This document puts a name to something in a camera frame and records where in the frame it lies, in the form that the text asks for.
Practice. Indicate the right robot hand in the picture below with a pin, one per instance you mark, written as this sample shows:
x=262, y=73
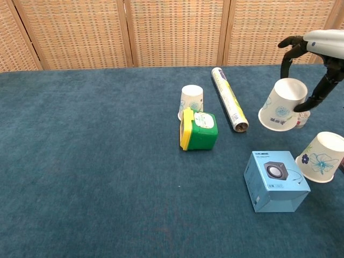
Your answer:
x=328, y=43

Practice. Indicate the white floral paper cup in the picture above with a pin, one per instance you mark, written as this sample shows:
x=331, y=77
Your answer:
x=192, y=96
x=282, y=107

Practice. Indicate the white paper cup large flower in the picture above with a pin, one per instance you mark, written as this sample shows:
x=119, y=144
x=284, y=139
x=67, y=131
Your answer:
x=319, y=156

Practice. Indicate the white and yellow tube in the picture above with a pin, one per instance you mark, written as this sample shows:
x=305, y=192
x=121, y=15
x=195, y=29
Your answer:
x=228, y=99

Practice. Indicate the light blue speaker box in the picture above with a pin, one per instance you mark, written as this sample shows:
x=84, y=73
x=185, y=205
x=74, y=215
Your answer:
x=276, y=182

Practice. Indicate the woven wooden folding screen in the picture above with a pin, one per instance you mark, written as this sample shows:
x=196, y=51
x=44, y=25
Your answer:
x=174, y=32

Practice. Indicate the green box yellow lid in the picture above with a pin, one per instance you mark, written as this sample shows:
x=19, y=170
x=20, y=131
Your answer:
x=204, y=134

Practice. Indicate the teal table cloth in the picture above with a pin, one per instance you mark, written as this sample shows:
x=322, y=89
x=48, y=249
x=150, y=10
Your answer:
x=80, y=161

